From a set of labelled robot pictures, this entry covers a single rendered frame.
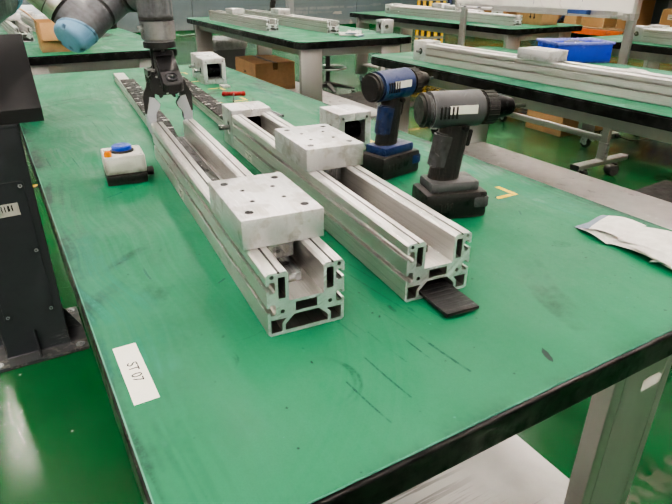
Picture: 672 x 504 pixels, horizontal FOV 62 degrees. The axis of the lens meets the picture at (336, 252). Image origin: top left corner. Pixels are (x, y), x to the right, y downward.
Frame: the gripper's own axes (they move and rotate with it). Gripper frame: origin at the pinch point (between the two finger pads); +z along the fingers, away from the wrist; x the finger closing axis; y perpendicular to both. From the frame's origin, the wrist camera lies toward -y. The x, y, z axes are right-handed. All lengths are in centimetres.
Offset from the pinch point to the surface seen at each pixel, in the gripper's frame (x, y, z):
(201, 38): -112, 453, 22
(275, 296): 4, -83, 0
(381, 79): -35, -38, -15
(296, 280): 0, -79, 1
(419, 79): -46, -36, -14
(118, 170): 14.5, -19.3, 2.2
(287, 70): -166, 361, 44
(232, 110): -14.4, -2.9, -4.2
